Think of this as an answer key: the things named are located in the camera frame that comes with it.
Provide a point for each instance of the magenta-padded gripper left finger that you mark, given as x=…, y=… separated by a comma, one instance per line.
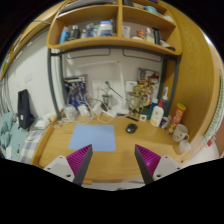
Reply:
x=80, y=160

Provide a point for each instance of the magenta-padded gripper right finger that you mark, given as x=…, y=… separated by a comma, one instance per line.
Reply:
x=148, y=160

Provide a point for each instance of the black computer mouse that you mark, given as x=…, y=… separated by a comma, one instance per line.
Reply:
x=131, y=128

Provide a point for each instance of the light blue mouse pad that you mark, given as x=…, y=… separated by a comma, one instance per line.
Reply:
x=93, y=136

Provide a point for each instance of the small white cup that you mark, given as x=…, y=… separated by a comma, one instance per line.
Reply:
x=184, y=146

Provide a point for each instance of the white mug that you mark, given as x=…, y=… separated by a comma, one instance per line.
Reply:
x=179, y=132

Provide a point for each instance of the small white square clock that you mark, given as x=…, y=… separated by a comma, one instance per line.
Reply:
x=143, y=117

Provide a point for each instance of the dark green round container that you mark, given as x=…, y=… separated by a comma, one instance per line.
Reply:
x=147, y=113

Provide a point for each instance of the clear plastic jar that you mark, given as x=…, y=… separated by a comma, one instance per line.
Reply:
x=70, y=112

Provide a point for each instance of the small white charger plug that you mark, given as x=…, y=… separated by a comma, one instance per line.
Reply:
x=83, y=110

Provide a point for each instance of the large white charger block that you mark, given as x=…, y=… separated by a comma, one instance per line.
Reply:
x=96, y=108

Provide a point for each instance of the white power strip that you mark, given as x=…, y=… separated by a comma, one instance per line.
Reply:
x=108, y=113

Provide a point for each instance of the dark bottle white nozzle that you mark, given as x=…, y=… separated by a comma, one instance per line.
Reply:
x=165, y=103

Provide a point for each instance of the metal cup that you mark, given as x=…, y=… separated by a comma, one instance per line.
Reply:
x=106, y=100

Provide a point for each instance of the bed with checked bedding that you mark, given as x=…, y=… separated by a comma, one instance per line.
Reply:
x=16, y=140

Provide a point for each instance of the blue robot model kit box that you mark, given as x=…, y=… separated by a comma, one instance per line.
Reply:
x=76, y=90

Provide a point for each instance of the black hanging bag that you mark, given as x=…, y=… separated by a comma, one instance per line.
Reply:
x=25, y=110

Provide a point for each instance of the colourful printed poster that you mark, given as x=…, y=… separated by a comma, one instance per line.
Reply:
x=148, y=76

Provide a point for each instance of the wooden shelf unit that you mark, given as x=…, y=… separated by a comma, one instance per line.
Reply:
x=116, y=41

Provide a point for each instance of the white wall-mounted box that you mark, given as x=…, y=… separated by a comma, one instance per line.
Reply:
x=131, y=87

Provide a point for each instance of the grey metal frame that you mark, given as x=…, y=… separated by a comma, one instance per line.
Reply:
x=50, y=83

